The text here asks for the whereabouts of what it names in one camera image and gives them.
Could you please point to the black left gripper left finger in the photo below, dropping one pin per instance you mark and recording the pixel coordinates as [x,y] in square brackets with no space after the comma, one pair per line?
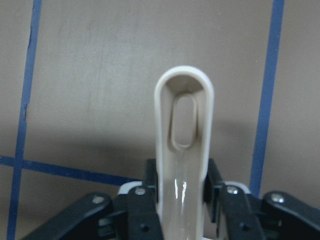
[97,216]

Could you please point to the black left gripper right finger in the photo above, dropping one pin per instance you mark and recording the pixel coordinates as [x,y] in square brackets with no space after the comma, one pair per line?
[239,215]

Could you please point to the beige plastic dustpan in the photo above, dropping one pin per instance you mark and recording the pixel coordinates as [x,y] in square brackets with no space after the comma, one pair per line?
[184,105]

